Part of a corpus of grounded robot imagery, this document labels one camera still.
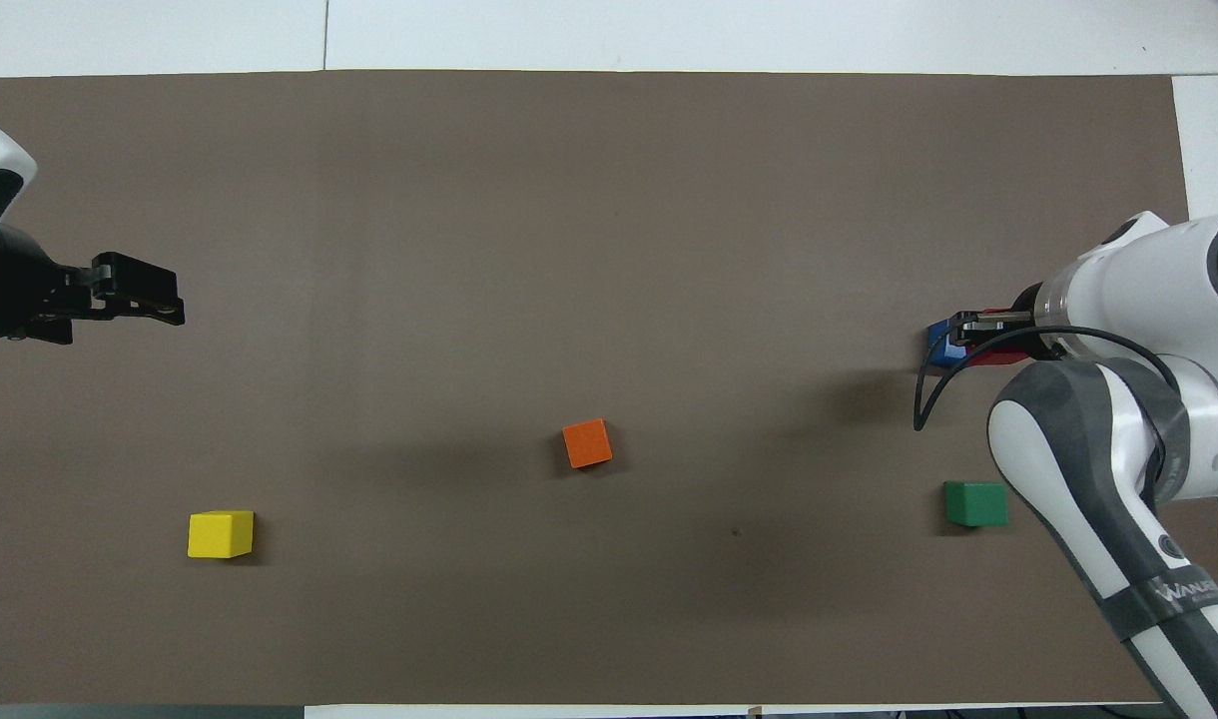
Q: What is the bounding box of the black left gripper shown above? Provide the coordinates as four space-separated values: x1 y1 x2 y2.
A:
0 225 186 346

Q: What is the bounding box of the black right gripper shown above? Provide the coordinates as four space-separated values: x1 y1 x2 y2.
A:
950 284 1059 360

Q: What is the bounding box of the red wooden block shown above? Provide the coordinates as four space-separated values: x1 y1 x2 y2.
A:
968 305 1034 366

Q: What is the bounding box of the blue wooden block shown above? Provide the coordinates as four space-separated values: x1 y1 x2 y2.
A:
926 320 972 372

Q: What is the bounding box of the green wooden block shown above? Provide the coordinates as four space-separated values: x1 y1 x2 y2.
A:
944 481 1009 528

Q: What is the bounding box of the yellow wooden block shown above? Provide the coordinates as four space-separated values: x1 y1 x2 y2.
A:
188 510 256 560

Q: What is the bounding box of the orange wooden block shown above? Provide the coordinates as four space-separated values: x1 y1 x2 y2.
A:
562 418 614 470

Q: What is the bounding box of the brown table mat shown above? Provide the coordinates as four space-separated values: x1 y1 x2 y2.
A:
0 70 1218 705

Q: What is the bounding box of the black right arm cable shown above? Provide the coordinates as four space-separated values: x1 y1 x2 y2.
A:
913 327 1184 432

